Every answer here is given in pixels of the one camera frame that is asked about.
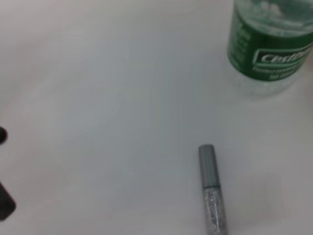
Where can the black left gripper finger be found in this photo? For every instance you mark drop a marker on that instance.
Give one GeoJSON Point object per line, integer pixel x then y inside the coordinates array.
{"type": "Point", "coordinates": [2, 135]}
{"type": "Point", "coordinates": [6, 203]}

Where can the silver marker pen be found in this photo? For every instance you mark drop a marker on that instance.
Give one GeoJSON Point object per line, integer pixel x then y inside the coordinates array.
{"type": "Point", "coordinates": [207, 166]}

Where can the clear green-label water bottle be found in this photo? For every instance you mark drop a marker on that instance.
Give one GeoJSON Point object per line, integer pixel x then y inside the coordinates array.
{"type": "Point", "coordinates": [269, 36]}

